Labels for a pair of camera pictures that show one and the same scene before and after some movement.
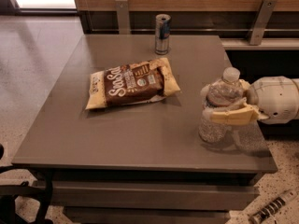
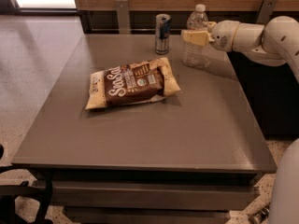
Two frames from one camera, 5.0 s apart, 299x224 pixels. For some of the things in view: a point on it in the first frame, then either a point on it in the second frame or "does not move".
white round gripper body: x=275 y=99 → x=221 y=35
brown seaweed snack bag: x=139 y=81 does not move
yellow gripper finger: x=206 y=89 → x=211 y=25
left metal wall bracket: x=122 y=13 does not move
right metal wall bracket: x=264 y=15 does not move
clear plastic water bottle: x=227 y=91 → x=197 y=21
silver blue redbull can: x=163 y=27 does not move
